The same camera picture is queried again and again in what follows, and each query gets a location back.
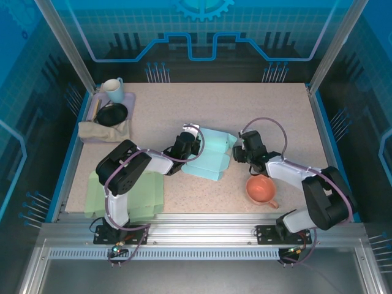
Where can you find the light green paper box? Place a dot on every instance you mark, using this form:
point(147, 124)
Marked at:
point(153, 193)

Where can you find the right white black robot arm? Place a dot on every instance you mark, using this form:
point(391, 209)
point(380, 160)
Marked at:
point(291, 174)

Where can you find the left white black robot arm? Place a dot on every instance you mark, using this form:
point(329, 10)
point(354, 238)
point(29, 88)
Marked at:
point(118, 211)

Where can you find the orange cup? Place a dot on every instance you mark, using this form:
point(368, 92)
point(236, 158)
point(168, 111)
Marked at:
point(260, 190)

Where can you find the lavender plastic tray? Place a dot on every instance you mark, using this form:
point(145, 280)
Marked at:
point(130, 99)

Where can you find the black plate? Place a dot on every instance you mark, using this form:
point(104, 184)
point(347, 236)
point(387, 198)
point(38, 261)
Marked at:
point(111, 114)

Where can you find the beige cloth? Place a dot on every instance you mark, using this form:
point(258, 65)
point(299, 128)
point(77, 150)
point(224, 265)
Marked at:
point(101, 131)

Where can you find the pale blue mug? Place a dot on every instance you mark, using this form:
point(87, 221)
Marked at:
point(114, 92)

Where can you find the yellow wooden stick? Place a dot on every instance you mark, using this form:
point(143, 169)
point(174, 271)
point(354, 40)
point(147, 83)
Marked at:
point(97, 107)

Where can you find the small LED circuit board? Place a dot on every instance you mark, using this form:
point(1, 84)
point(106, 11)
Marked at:
point(294, 251)
point(118, 249)

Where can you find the aluminium side rail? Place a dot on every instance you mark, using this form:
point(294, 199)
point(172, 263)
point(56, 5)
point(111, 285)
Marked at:
point(321, 131)

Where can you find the aluminium frame rail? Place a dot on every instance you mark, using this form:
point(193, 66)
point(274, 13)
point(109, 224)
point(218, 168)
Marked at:
point(199, 226)

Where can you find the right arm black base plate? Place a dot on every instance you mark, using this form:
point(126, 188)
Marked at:
point(266, 234)

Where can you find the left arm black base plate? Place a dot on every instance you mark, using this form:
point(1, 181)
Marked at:
point(137, 234)

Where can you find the aluminium corner post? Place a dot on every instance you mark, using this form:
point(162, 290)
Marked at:
point(333, 46)
point(68, 46)

